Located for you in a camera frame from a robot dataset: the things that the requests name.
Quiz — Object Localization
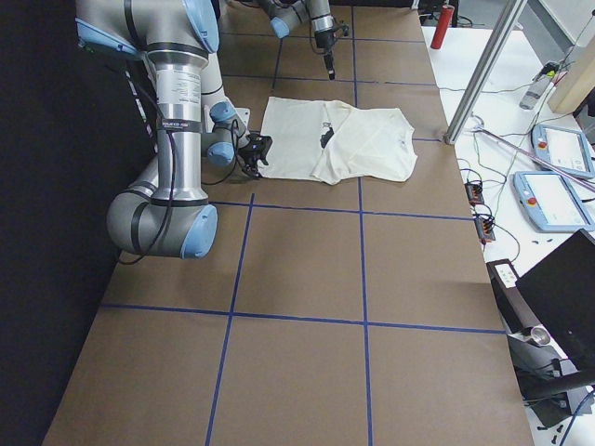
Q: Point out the cream long-sleeve cat shirt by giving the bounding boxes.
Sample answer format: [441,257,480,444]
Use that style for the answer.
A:
[259,97,417,185]

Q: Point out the teach pendant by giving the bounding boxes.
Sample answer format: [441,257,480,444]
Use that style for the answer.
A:
[512,171,594,232]
[531,125,594,179]

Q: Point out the black monitor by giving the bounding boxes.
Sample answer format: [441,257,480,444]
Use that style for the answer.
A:
[517,230,594,370]

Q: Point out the red cylindrical bottle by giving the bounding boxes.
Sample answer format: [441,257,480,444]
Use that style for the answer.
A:
[430,4,456,49]

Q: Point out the upper teach pendant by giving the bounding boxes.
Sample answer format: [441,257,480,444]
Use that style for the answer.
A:
[531,125,594,179]

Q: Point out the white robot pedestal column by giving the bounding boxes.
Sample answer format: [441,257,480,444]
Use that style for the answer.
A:
[201,53,250,132]

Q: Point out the black camera tripod stand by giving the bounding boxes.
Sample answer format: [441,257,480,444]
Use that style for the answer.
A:
[508,334,594,427]

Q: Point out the silver-grey robot arm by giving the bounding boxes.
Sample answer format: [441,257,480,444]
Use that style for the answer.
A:
[256,0,350,80]
[75,1,272,259]

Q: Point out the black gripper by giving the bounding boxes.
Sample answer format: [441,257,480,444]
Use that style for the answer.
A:
[312,19,349,80]
[239,133,272,179]

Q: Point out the orange-black connector block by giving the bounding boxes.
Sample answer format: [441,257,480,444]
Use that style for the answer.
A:
[465,182,484,206]
[474,216,496,245]

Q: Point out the black box with label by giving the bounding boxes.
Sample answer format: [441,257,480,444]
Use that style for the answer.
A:
[486,259,519,299]

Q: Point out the aluminium frame post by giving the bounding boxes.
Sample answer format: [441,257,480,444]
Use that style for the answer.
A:
[443,0,527,145]

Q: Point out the lower teach pendant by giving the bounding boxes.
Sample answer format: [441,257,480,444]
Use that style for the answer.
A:
[512,171,594,232]

